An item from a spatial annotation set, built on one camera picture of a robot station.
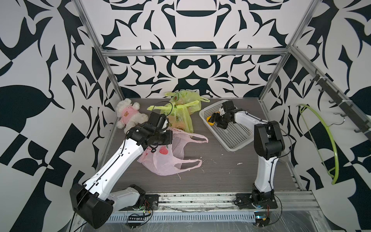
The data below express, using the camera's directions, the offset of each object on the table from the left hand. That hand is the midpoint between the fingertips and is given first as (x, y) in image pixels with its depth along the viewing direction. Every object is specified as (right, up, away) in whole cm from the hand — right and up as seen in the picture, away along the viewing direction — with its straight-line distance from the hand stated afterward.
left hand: (170, 135), depth 76 cm
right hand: (+26, +7, +25) cm, 37 cm away
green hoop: (+70, -7, -17) cm, 72 cm away
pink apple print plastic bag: (0, -12, -3) cm, 12 cm away
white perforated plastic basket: (+37, -2, +9) cm, 38 cm away
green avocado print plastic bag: (+7, +22, +23) cm, 33 cm away
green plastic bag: (+3, +10, +13) cm, 17 cm away
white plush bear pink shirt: (-30, +10, +23) cm, 39 cm away
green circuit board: (+45, -39, -5) cm, 60 cm away
